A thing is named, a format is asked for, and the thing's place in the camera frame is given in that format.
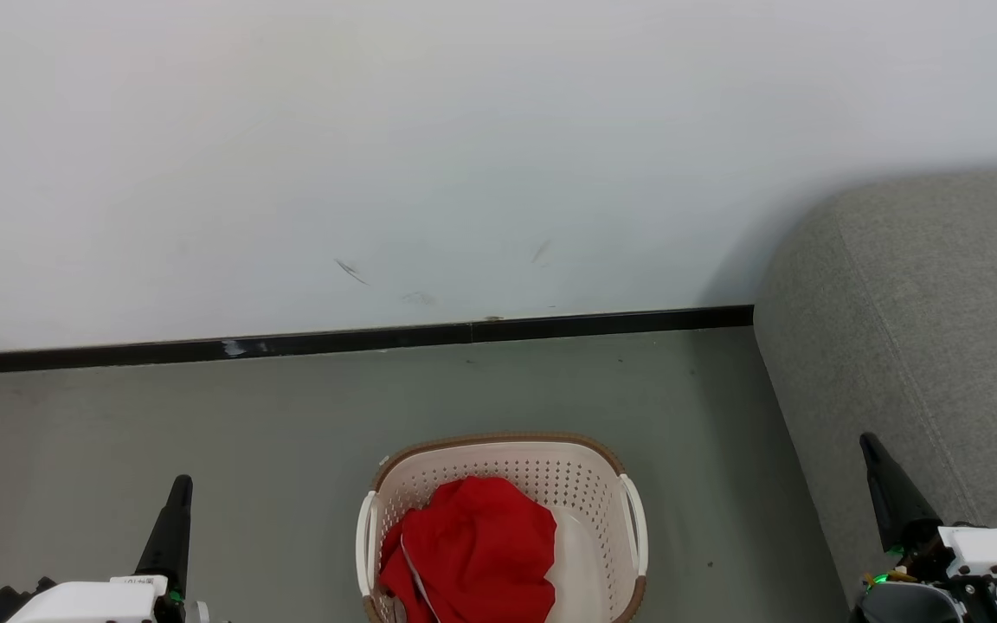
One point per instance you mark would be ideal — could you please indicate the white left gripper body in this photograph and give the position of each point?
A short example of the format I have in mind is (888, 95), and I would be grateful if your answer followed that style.
(83, 604)

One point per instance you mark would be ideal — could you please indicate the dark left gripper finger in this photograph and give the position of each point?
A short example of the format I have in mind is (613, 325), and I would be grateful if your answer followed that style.
(168, 536)

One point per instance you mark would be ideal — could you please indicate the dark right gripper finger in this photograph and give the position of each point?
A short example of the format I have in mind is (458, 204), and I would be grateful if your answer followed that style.
(897, 502)

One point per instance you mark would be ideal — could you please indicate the red garment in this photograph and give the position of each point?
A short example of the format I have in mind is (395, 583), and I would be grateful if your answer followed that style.
(481, 545)

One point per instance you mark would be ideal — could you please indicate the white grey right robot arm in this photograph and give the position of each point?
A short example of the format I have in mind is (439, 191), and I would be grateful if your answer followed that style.
(905, 607)

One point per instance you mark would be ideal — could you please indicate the grey fabric sofa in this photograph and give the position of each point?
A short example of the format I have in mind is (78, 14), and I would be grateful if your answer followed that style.
(940, 303)

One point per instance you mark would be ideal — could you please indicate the black baseboard strip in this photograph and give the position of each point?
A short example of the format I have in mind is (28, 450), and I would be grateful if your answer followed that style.
(291, 343)

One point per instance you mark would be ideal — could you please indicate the cream perforated laundry basket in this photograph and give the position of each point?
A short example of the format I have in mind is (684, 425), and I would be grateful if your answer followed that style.
(550, 472)

